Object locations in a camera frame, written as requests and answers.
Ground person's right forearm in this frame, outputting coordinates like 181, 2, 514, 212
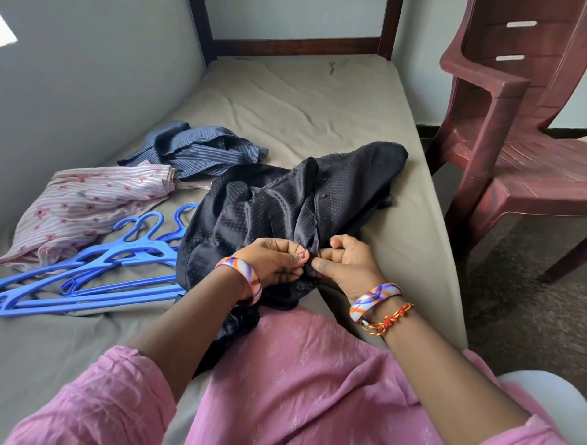
367, 307, 533, 445

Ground striped orange purple bangle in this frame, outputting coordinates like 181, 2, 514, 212
213, 256, 264, 307

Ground white trousers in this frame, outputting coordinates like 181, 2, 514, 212
495, 369, 587, 445

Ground pile of blue hangers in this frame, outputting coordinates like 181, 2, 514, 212
0, 202, 200, 318

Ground bed with beige sheet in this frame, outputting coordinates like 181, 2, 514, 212
0, 55, 469, 445

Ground person's right hand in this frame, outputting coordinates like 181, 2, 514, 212
310, 234, 390, 304

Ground person's left forearm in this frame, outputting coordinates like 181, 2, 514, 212
128, 270, 258, 405

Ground person's left hand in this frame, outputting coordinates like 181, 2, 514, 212
231, 237, 312, 289

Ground blue striped shirt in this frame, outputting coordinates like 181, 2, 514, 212
117, 120, 271, 182

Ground pink floral striped garment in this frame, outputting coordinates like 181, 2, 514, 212
0, 162, 180, 269

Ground maroon plastic chair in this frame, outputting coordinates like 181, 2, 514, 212
424, 0, 587, 285

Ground striped white purple bangle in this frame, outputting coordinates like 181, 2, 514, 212
347, 281, 405, 324

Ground dark wooden bed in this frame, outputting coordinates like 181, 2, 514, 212
0, 0, 469, 445

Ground white framed window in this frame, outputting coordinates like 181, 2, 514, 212
0, 13, 20, 49

